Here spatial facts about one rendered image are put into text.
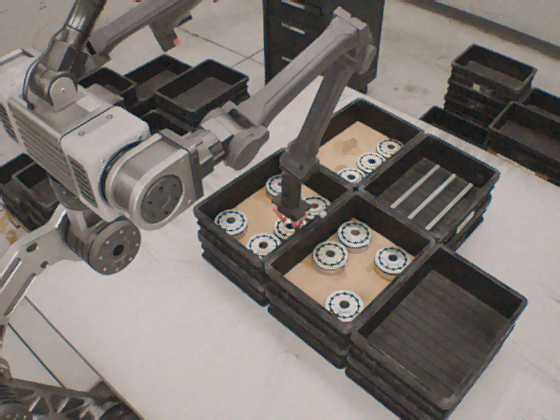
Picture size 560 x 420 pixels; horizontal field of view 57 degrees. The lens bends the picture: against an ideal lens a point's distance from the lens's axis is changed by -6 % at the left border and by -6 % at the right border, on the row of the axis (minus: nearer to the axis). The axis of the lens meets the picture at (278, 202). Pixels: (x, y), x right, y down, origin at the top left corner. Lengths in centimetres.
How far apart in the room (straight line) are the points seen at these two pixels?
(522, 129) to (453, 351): 160
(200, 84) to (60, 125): 200
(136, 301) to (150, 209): 85
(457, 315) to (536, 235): 58
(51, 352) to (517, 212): 201
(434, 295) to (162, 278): 83
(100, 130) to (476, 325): 109
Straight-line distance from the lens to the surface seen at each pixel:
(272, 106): 105
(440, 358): 148
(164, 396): 156
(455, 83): 309
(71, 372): 250
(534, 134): 286
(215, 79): 298
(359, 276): 158
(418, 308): 155
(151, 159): 92
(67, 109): 104
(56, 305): 181
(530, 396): 166
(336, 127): 200
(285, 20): 315
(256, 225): 170
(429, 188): 187
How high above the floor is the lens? 208
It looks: 45 degrees down
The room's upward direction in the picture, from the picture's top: 1 degrees counter-clockwise
